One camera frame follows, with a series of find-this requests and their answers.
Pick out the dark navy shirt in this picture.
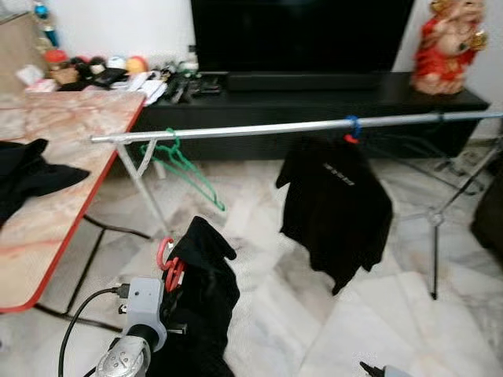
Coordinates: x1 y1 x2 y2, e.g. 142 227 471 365
145 216 240 377

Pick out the red plastic hanger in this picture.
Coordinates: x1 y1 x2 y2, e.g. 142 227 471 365
156 236 187 293

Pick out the blue plastic hanger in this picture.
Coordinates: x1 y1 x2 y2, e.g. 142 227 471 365
346 115 362 144

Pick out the marble table with red edge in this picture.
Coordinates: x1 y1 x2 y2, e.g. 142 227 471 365
0 90 154 331

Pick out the dark brown sofa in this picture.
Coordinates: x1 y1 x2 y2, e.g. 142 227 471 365
472 173 503 260

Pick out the black shirt with red collar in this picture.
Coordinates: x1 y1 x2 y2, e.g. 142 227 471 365
275 135 394 295

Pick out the black loose garment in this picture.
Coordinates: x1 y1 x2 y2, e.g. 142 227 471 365
0 139 91 229

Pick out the silver metal clothes rack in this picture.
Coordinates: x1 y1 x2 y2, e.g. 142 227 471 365
90 110 503 301

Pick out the white paper stack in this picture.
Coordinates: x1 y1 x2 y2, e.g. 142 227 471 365
118 72 167 103

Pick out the black television console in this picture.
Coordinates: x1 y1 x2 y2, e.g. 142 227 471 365
118 75 492 162

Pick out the yellow red round plush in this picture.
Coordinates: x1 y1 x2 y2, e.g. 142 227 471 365
126 55 149 74

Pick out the black soundbar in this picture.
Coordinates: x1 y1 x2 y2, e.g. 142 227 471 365
226 71 386 91

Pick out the black flat television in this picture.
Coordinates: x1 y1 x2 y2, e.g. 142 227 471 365
190 0 416 75

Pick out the red laughing figurine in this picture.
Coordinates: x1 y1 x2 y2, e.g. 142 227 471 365
410 0 488 97

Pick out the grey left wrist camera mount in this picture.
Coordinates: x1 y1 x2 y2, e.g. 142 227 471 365
122 276 167 352

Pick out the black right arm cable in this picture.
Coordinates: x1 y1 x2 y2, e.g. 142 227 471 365
360 361 386 377

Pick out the black wire hanger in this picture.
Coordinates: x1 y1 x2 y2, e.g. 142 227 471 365
362 118 472 189

